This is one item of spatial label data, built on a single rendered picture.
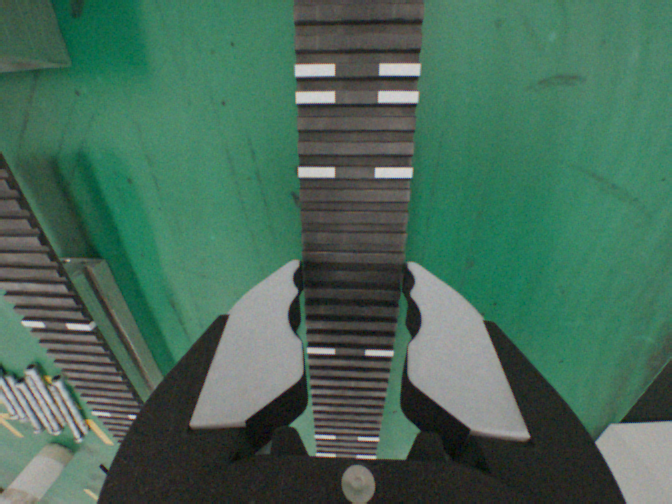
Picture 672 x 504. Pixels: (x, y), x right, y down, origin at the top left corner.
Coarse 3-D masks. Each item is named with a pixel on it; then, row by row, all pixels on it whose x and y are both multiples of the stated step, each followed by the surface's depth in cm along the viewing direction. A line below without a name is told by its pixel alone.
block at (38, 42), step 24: (0, 0) 9; (24, 0) 10; (48, 0) 11; (0, 24) 9; (24, 24) 10; (48, 24) 11; (0, 48) 9; (24, 48) 10; (48, 48) 11; (0, 72) 12
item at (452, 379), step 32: (416, 288) 10; (448, 288) 10; (416, 320) 9; (448, 320) 9; (480, 320) 9; (416, 352) 7; (448, 352) 7; (480, 352) 7; (416, 384) 7; (448, 384) 7; (480, 384) 7; (416, 416) 7; (448, 416) 6; (480, 416) 6; (512, 416) 6; (448, 448) 6
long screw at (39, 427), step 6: (12, 372) 24; (6, 378) 24; (12, 378) 24; (12, 384) 25; (18, 390) 25; (18, 396) 25; (24, 396) 26; (24, 402) 26; (24, 408) 26; (30, 408) 27; (30, 414) 27; (36, 420) 28; (36, 426) 28; (42, 426) 29; (36, 432) 28
